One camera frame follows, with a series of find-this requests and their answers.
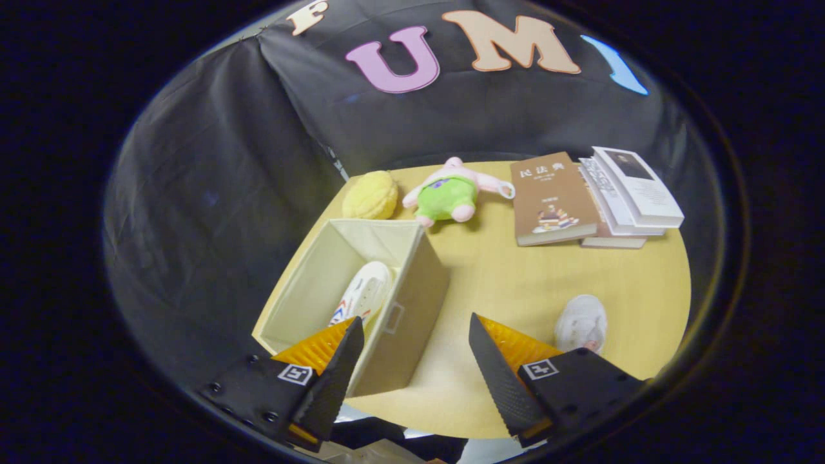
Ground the yellow round plush toy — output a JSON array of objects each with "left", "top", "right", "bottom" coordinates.
[{"left": 342, "top": 170, "right": 399, "bottom": 220}]

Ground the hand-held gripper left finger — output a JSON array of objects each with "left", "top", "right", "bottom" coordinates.
[{"left": 200, "top": 316, "right": 365, "bottom": 452}]

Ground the white book with dark photo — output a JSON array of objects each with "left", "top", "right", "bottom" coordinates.
[{"left": 592, "top": 146, "right": 685, "bottom": 229}]

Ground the white striped cover book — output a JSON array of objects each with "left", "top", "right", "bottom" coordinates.
[{"left": 578, "top": 157, "right": 666, "bottom": 237}]

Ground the white striped shoe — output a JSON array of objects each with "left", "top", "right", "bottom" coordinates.
[
  {"left": 554, "top": 295, "right": 608, "bottom": 355},
  {"left": 329, "top": 260, "right": 393, "bottom": 328}
]

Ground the pink and green plush toy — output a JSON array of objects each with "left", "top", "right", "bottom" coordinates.
[{"left": 402, "top": 157, "right": 516, "bottom": 227}]

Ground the black backdrop cloth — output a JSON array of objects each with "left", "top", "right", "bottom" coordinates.
[{"left": 103, "top": 0, "right": 729, "bottom": 394}]

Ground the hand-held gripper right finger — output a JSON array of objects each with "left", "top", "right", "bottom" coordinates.
[{"left": 468, "top": 313, "right": 645, "bottom": 449}]

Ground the brown cover book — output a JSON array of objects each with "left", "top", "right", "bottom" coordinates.
[{"left": 510, "top": 151, "right": 600, "bottom": 247}]

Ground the beige fabric storage box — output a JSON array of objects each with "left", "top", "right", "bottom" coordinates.
[{"left": 251, "top": 218, "right": 451, "bottom": 398}]

